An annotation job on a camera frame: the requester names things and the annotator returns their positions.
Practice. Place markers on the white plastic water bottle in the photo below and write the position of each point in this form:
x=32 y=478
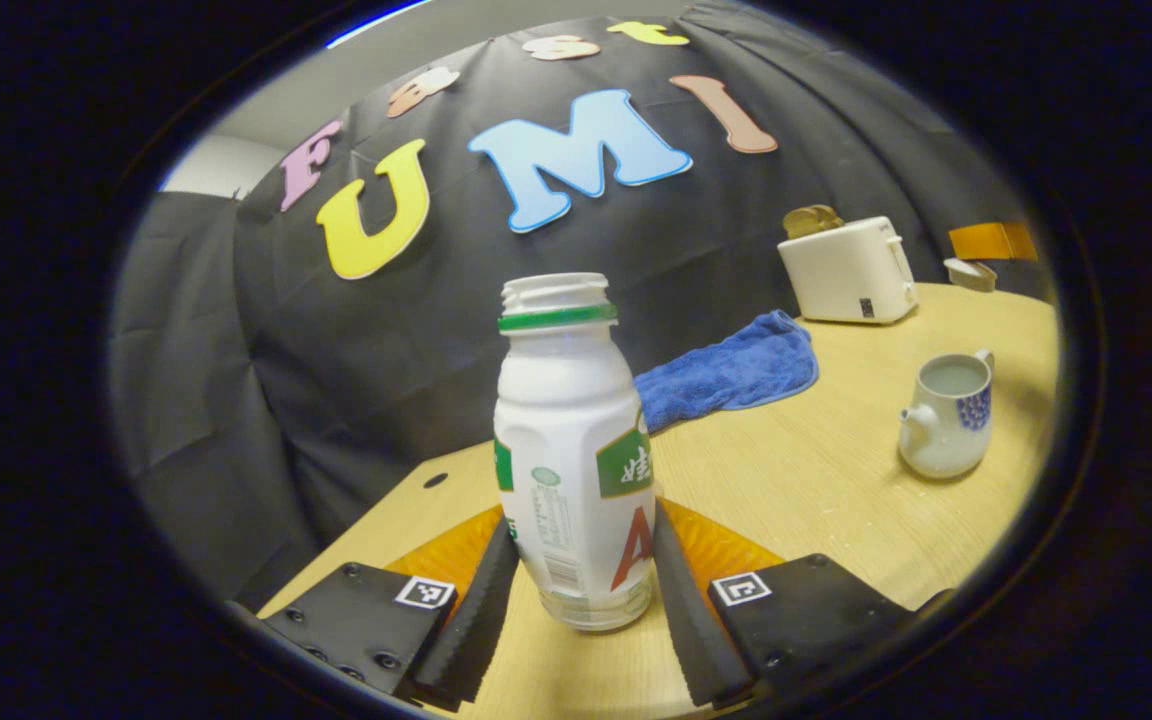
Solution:
x=571 y=440

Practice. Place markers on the toast slices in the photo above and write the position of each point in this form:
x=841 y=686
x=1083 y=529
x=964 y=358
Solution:
x=811 y=220

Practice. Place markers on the white toaster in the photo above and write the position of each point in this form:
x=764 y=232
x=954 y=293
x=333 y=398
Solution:
x=846 y=275

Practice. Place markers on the blue towel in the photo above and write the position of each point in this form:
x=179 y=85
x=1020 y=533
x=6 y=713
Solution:
x=726 y=375

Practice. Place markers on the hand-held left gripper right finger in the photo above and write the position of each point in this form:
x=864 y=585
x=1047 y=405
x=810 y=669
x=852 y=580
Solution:
x=686 y=620

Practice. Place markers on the white blue-patterned teacup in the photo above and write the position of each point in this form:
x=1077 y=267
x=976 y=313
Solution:
x=946 y=425

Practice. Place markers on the black backdrop cloth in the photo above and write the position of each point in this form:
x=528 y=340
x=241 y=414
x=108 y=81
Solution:
x=386 y=360

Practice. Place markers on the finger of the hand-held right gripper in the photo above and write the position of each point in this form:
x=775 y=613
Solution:
x=991 y=242

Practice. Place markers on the black table grommet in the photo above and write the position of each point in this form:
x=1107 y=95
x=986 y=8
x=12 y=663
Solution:
x=435 y=480

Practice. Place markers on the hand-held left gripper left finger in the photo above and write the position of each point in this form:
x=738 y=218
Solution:
x=476 y=630

